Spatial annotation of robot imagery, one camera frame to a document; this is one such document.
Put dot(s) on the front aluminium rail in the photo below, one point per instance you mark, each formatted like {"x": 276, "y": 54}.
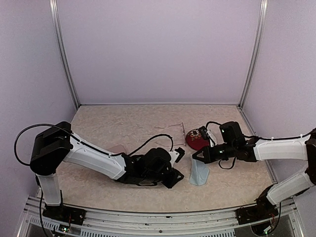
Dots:
{"x": 109, "y": 223}

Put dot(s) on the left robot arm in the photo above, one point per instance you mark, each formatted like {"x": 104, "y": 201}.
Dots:
{"x": 58, "y": 144}

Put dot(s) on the aluminium frame post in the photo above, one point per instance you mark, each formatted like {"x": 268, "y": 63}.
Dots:
{"x": 62, "y": 51}
{"x": 255, "y": 53}

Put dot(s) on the red floral plate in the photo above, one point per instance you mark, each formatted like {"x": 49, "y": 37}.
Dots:
{"x": 195, "y": 141}

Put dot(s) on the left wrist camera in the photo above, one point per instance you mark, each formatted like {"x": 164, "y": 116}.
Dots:
{"x": 176, "y": 155}

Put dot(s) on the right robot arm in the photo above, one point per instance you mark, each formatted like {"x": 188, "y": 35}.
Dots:
{"x": 254, "y": 148}

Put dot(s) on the small blue cleaning cloth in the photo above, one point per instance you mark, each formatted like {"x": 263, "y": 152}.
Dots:
{"x": 199, "y": 173}

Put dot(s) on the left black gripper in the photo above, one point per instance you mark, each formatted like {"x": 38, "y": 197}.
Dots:
{"x": 172, "y": 181}

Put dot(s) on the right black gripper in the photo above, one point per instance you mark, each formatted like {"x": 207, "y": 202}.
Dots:
{"x": 208, "y": 157}

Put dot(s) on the clear pink glasses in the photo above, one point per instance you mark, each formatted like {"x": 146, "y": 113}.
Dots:
{"x": 176, "y": 131}

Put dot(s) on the pink glasses case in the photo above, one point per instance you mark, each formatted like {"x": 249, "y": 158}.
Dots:
{"x": 117, "y": 149}

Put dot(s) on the left aluminium frame post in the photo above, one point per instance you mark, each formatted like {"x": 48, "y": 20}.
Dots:
{"x": 62, "y": 51}

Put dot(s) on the right aluminium frame post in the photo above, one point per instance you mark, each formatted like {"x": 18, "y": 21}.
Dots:
{"x": 255, "y": 53}

